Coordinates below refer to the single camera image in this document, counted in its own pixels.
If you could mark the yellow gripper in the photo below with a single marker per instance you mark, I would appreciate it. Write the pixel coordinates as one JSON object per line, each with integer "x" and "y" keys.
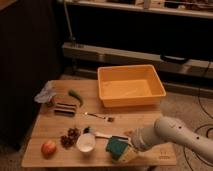
{"x": 130, "y": 152}

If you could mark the green sponge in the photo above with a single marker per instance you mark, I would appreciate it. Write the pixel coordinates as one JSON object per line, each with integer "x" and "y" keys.
{"x": 116, "y": 147}

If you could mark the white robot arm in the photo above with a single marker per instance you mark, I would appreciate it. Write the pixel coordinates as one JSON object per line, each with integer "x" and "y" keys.
{"x": 164, "y": 129}

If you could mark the small metal fork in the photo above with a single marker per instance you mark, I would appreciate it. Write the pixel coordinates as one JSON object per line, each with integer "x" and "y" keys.
{"x": 108, "y": 119}

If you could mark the white bowl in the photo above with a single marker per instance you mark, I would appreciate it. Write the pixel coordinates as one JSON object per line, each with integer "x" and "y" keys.
{"x": 86, "y": 143}

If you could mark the dark grape bunch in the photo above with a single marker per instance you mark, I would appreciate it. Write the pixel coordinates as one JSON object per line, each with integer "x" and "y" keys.
{"x": 70, "y": 138}

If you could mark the orange plastic tub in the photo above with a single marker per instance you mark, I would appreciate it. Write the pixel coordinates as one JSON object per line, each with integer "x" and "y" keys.
{"x": 129, "y": 85}

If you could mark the dark rectangular box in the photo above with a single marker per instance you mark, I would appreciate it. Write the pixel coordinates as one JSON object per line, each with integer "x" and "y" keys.
{"x": 65, "y": 109}

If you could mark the red apple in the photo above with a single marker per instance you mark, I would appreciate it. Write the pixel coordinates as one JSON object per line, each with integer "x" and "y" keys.
{"x": 48, "y": 148}

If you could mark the green chili pepper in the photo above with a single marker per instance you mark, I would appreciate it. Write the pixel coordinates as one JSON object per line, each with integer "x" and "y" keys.
{"x": 75, "y": 95}

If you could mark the crumpled grey cloth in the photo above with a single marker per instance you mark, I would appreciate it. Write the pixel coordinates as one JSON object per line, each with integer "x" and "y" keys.
{"x": 46, "y": 95}

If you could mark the grey metal shelf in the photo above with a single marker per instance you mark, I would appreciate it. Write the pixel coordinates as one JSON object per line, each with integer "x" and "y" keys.
{"x": 123, "y": 57}

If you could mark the metal stand pole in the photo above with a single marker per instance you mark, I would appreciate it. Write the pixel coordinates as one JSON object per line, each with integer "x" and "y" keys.
{"x": 72, "y": 37}

